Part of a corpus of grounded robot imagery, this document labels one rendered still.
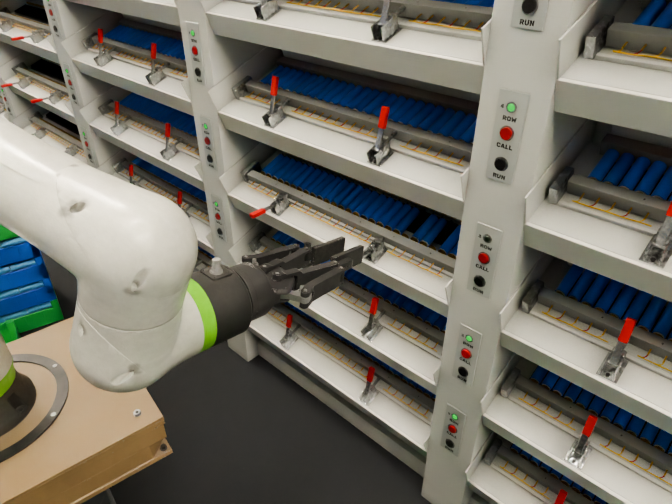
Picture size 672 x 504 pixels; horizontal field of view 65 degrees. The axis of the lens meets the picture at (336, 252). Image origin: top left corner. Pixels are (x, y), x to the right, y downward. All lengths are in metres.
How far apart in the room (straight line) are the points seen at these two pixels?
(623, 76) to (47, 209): 0.61
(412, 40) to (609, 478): 0.73
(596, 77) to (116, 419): 0.87
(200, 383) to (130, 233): 1.10
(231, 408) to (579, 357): 0.91
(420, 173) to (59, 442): 0.73
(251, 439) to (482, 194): 0.88
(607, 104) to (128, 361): 0.59
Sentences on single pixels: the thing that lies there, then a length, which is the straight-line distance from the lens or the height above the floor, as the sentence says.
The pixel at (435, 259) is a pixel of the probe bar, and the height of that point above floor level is 0.58.
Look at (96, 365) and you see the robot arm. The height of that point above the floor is 0.72.
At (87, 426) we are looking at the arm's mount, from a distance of 1.01.
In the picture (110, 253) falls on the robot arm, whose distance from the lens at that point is 0.48.
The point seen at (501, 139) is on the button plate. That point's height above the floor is 0.84.
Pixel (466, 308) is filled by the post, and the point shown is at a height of 0.55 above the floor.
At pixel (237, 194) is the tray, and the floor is 0.54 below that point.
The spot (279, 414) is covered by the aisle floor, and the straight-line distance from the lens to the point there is 1.44.
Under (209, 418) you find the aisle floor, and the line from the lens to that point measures 1.46.
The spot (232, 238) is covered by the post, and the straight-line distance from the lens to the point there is 1.33.
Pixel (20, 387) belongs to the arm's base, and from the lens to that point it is 1.07.
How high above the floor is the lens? 1.10
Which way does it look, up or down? 33 degrees down
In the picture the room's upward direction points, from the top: straight up
